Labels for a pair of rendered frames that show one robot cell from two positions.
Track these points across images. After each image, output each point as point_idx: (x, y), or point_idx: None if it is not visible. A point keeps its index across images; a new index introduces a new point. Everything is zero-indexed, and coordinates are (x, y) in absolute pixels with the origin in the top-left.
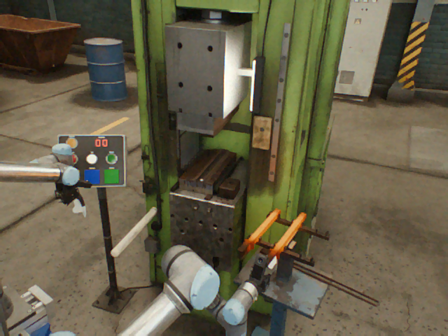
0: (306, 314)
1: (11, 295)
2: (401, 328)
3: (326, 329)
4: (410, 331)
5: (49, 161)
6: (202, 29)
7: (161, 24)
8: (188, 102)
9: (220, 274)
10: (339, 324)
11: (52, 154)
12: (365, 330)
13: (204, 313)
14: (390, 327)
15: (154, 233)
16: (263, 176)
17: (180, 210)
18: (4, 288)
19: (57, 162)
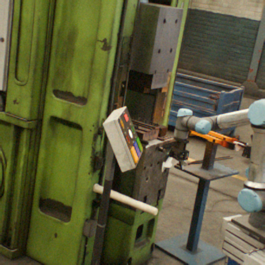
0: (237, 172)
1: (244, 217)
2: (168, 202)
3: (162, 223)
4: (170, 200)
5: (206, 118)
6: (175, 8)
7: (132, 5)
8: (160, 64)
9: (158, 204)
10: (160, 217)
11: (193, 116)
12: (167, 212)
13: (143, 254)
14: (166, 204)
15: (96, 212)
16: (160, 114)
17: (150, 158)
18: (236, 219)
19: (209, 116)
